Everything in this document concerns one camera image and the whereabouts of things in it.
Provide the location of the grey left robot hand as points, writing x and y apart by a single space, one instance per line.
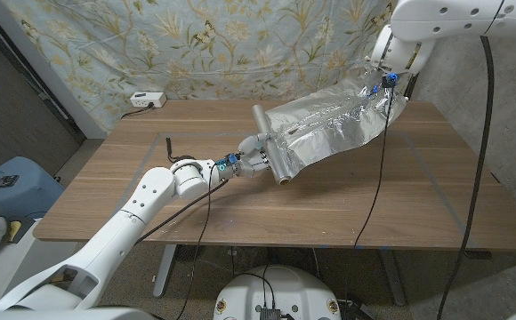
251 160

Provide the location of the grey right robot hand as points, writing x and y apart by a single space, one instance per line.
380 84

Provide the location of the aluminum foil roll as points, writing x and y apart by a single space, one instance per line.
329 124

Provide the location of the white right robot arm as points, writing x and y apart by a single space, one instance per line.
440 26

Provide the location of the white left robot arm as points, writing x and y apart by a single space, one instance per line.
129 222

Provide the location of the white power strip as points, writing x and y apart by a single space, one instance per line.
147 99

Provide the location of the black backdrop stand pole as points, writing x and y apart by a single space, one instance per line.
411 89

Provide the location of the floral printed backdrop cloth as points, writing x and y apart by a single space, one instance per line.
240 44

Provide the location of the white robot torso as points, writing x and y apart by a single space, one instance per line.
280 289

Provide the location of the grey metal table leg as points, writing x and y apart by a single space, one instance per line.
391 275
164 271

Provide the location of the blue plastic bin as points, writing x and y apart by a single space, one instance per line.
22 195

